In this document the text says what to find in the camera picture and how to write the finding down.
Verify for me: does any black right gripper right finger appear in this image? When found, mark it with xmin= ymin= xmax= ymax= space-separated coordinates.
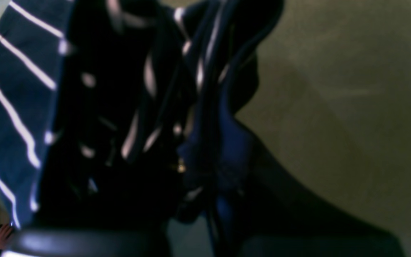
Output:
xmin=223 ymin=123 xmax=404 ymax=257

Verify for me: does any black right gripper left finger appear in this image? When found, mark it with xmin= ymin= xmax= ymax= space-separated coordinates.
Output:
xmin=1 ymin=200 xmax=174 ymax=257

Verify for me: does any navy white striped T-shirt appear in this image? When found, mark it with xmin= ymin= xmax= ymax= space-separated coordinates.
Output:
xmin=0 ymin=0 xmax=284 ymax=229

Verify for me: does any light green table cloth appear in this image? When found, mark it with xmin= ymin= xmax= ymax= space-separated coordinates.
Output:
xmin=238 ymin=0 xmax=411 ymax=257

